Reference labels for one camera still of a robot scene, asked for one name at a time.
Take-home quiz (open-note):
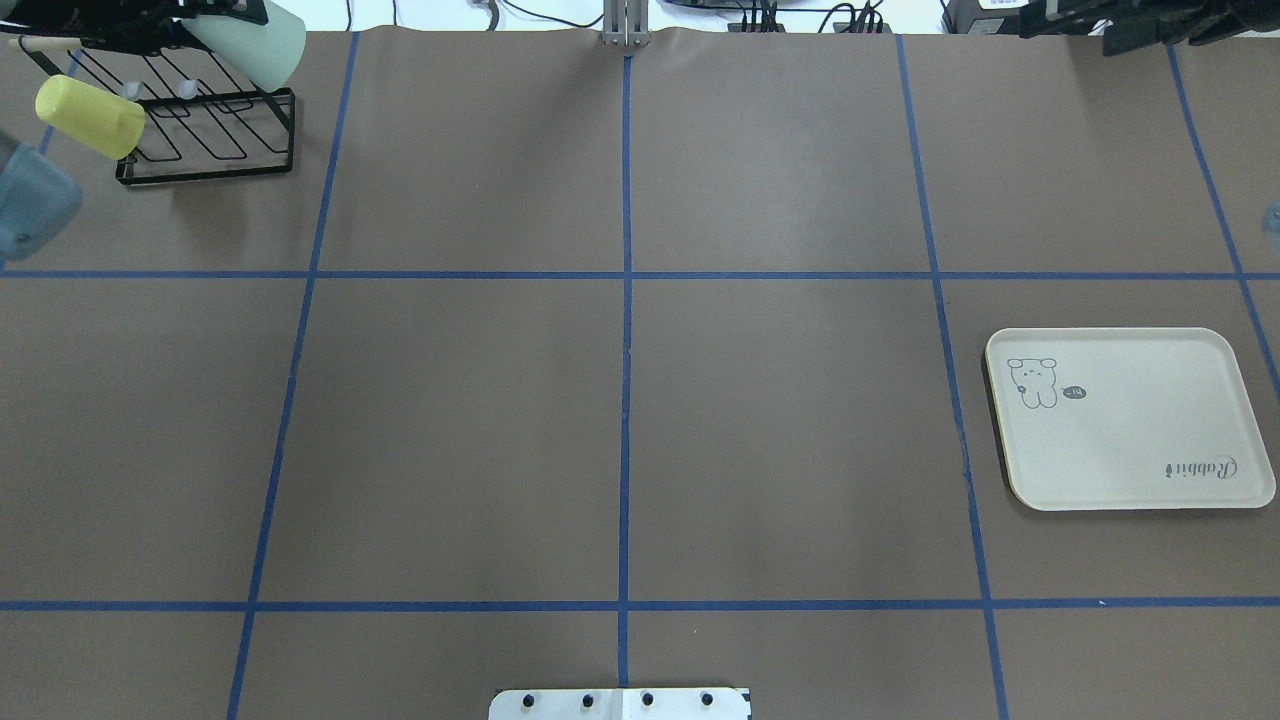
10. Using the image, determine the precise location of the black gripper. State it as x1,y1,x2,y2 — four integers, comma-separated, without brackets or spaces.
1,1,269,53

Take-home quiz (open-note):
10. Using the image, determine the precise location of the yellow plastic cup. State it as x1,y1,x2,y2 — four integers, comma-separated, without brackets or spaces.
35,74,147,160

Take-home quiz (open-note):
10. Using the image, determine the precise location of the black wire cup rack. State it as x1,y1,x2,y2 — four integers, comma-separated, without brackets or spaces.
6,37,297,187

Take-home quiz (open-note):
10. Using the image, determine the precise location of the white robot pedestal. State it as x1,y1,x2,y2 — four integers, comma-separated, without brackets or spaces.
486,687,753,719

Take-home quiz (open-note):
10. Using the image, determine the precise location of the light green plastic cup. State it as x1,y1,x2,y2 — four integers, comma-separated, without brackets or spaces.
180,1,307,92

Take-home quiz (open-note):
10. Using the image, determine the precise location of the black labelled box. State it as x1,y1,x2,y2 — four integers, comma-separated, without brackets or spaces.
942,0,1030,36

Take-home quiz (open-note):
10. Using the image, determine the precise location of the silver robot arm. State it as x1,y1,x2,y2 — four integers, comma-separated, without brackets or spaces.
3,1,307,261

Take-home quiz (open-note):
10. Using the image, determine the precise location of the cream rabbit tray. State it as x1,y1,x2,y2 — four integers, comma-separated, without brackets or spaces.
984,327,1277,512

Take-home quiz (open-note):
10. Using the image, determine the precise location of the aluminium frame post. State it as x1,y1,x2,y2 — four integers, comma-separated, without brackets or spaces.
600,0,652,49

